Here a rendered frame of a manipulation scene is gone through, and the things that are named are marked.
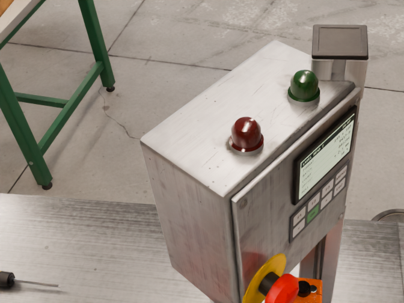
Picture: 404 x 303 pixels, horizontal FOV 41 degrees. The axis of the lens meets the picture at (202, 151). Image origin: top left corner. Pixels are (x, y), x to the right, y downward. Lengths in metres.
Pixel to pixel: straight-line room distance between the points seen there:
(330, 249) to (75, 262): 0.65
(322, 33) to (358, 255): 0.71
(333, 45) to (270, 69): 0.06
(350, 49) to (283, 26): 2.72
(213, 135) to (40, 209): 0.90
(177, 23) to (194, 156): 2.88
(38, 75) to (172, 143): 2.73
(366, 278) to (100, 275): 0.52
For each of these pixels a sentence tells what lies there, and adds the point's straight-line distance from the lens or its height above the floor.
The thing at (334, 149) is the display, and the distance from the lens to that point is 0.48.
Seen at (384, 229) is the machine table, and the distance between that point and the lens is 1.18.
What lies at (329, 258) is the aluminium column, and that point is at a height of 1.20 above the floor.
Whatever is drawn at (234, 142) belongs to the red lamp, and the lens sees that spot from 0.41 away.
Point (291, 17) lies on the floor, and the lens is 3.26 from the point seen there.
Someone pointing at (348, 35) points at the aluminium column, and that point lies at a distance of 0.48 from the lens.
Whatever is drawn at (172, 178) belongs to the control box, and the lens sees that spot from 0.43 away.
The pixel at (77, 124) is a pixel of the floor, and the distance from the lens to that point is 2.74.
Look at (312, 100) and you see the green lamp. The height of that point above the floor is 1.48.
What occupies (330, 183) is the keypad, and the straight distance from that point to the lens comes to 0.51.
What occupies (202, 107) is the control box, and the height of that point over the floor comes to 1.47.
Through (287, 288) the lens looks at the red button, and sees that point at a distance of 0.50.
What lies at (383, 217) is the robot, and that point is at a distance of 1.95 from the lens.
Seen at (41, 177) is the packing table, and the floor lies 0.09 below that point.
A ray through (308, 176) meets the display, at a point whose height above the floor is 1.43.
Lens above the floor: 1.77
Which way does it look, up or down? 46 degrees down
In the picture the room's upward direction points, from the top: 8 degrees counter-clockwise
